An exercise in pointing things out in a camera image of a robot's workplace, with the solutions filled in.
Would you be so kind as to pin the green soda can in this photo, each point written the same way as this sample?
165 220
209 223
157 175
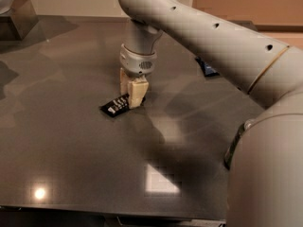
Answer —
239 134

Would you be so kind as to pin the dark box on table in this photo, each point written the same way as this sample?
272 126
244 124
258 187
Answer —
18 21

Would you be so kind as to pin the black rxbar chocolate bar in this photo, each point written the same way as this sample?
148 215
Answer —
117 106

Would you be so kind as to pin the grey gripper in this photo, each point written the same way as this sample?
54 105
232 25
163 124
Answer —
136 62

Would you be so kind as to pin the dark blue snack packet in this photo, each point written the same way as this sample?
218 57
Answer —
207 70

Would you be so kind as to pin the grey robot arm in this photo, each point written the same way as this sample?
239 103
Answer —
265 186

